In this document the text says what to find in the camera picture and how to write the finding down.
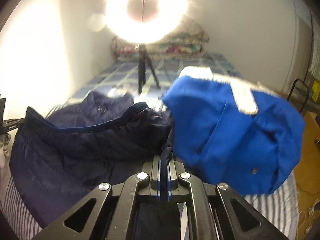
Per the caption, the navy puffer jacket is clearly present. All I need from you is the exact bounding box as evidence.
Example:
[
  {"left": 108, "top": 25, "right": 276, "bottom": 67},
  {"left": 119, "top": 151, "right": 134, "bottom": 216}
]
[{"left": 9, "top": 92, "right": 172, "bottom": 228}]

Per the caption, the black clothes rack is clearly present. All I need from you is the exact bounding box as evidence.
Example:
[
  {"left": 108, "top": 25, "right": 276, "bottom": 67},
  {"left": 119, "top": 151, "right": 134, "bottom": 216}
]
[{"left": 287, "top": 13, "right": 314, "bottom": 114}]

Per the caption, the striped bed mattress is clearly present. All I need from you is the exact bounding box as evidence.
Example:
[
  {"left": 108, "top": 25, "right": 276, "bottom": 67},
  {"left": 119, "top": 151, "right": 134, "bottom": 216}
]
[{"left": 1, "top": 166, "right": 299, "bottom": 239}]

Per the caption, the blue white jacket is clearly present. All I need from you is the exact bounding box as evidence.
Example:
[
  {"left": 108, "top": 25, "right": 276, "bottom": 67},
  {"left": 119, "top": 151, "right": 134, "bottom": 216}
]
[{"left": 163, "top": 66, "right": 304, "bottom": 195}]

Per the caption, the blue plaid bed sheet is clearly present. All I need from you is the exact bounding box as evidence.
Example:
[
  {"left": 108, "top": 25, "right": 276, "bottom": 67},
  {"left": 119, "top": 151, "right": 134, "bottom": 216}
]
[{"left": 67, "top": 53, "right": 241, "bottom": 104}]

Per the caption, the yellow box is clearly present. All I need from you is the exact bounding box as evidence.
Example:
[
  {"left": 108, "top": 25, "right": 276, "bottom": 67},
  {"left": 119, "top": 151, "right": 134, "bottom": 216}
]
[{"left": 311, "top": 80, "right": 320, "bottom": 102}]

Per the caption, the folded floral quilt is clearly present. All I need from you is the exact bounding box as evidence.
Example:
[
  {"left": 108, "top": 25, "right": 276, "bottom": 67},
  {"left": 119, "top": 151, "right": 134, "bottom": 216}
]
[{"left": 111, "top": 16, "right": 209, "bottom": 61}]

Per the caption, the ring light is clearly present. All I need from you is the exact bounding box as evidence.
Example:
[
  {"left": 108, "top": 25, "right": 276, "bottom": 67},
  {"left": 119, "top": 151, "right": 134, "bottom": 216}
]
[{"left": 105, "top": 0, "right": 188, "bottom": 43}]

